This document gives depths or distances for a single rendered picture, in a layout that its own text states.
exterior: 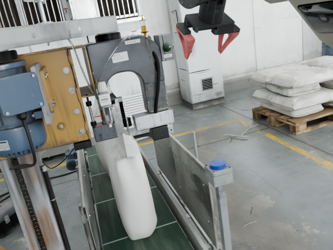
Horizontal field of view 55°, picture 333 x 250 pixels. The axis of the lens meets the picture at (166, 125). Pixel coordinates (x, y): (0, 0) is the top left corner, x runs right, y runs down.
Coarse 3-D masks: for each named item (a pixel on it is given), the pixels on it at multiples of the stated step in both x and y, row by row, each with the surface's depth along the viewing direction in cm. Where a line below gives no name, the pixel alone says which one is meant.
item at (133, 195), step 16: (112, 144) 159; (128, 144) 156; (112, 160) 147; (128, 160) 144; (112, 176) 149; (128, 176) 144; (144, 176) 146; (128, 192) 145; (144, 192) 148; (128, 208) 148; (144, 208) 149; (128, 224) 151; (144, 224) 152
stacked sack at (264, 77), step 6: (282, 66) 399; (288, 66) 386; (294, 66) 378; (300, 66) 378; (306, 66) 377; (258, 72) 389; (264, 72) 382; (270, 72) 374; (276, 72) 371; (252, 78) 394; (258, 78) 383; (264, 78) 371; (270, 78) 364
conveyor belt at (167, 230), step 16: (96, 160) 262; (96, 176) 233; (96, 192) 209; (112, 192) 206; (112, 208) 187; (160, 208) 180; (112, 224) 172; (160, 224) 166; (176, 224) 163; (112, 240) 159; (128, 240) 157; (144, 240) 155; (160, 240) 154; (176, 240) 152
